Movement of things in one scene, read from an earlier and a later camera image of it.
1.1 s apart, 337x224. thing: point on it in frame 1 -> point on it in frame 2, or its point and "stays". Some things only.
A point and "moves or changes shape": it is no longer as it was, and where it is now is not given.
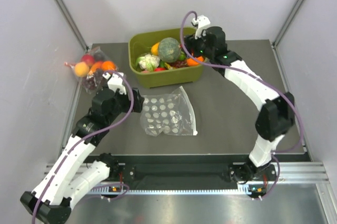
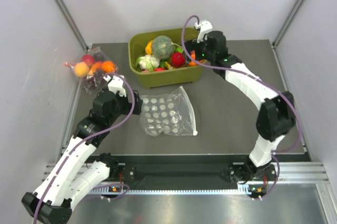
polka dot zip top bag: (170, 114) stays
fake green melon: (169, 50) moves or changes shape
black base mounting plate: (184, 170) stays
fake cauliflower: (148, 62) stays
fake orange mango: (155, 49) -> (148, 48)
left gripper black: (137, 105) stays
